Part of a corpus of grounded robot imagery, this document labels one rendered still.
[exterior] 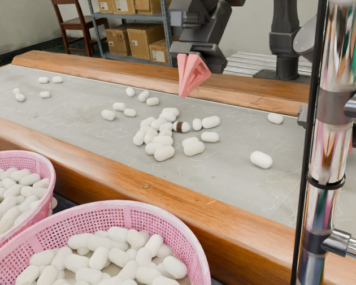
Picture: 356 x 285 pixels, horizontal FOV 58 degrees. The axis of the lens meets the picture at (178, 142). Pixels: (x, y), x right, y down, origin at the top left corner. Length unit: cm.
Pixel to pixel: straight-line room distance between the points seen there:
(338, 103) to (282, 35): 75
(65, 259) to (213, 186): 23
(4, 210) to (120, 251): 23
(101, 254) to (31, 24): 486
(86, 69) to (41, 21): 420
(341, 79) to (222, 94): 56
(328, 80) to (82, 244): 36
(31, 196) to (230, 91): 46
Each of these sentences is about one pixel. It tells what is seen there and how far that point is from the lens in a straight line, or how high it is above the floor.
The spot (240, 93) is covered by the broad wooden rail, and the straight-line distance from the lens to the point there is 73.
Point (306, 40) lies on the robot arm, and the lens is 49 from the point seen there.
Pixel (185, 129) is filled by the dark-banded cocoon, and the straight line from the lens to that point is 63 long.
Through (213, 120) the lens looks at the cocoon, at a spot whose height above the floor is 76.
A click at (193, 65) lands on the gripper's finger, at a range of 61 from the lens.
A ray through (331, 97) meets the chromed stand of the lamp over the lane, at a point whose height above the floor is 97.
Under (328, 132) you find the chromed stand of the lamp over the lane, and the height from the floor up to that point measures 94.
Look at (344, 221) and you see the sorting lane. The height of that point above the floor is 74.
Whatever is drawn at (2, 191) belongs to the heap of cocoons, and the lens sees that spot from 62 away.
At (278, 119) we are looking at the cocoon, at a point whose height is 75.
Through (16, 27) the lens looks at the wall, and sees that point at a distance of 511.
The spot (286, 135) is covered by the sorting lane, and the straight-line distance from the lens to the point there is 62.
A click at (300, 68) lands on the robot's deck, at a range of 115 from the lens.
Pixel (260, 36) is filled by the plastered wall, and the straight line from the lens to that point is 293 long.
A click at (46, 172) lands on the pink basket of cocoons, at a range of 61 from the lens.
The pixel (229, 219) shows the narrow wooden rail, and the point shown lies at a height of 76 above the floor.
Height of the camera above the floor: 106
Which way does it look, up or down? 31 degrees down
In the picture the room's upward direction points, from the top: 8 degrees counter-clockwise
